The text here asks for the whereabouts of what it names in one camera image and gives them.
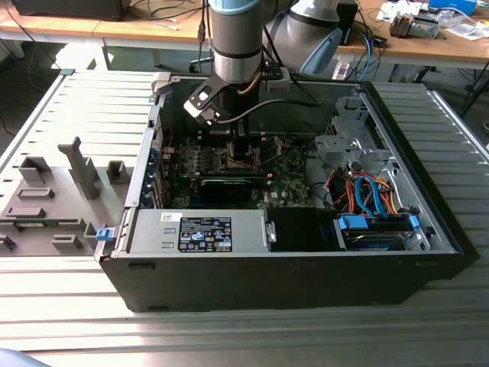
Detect grey power supply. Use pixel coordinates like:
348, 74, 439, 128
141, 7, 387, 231
128, 209, 267, 255

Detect hard disk in blue carrier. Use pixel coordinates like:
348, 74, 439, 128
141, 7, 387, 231
332, 213, 421, 252

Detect CPU socket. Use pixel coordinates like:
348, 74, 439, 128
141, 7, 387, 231
217, 147, 264, 171

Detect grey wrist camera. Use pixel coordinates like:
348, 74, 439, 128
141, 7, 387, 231
266, 67, 292, 92

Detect grey disk bay cage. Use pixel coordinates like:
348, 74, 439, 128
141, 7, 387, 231
313, 95, 400, 177

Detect white paper sheets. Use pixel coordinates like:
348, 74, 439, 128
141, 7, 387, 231
439, 21, 489, 41
376, 2, 421, 22

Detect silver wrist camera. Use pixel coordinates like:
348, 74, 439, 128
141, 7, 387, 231
183, 81, 223, 125

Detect wooden desk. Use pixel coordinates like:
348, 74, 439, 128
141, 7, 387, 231
0, 0, 102, 41
93, 0, 489, 70

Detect metal CPU cooler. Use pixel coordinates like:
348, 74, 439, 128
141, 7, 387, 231
389, 11, 413, 38

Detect grey parts rack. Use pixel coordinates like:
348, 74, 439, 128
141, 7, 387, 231
0, 135, 133, 258

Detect office chair base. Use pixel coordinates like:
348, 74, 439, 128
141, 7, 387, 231
189, 55, 215, 74

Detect black PC case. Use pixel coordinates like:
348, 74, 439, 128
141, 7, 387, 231
98, 74, 481, 313

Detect black graphics card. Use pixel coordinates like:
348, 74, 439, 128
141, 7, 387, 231
198, 177, 255, 203

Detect blue wire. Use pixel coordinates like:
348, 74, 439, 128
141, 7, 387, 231
354, 176, 387, 219

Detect black flat device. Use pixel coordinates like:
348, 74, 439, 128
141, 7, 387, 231
11, 0, 125, 21

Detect grey drive unit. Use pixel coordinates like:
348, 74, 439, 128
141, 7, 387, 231
410, 15, 440, 39

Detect black plastic shroud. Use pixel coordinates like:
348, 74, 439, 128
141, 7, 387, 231
266, 208, 339, 253

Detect blue box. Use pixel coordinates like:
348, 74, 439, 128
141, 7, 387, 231
427, 0, 478, 15

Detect black speaker box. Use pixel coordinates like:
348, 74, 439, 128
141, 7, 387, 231
339, 0, 359, 46

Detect green motherboard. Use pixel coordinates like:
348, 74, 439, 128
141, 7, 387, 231
160, 132, 324, 210

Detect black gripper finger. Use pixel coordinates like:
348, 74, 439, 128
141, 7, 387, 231
232, 135, 253, 161

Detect orange wire bundle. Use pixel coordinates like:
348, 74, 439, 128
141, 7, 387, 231
328, 170, 404, 215

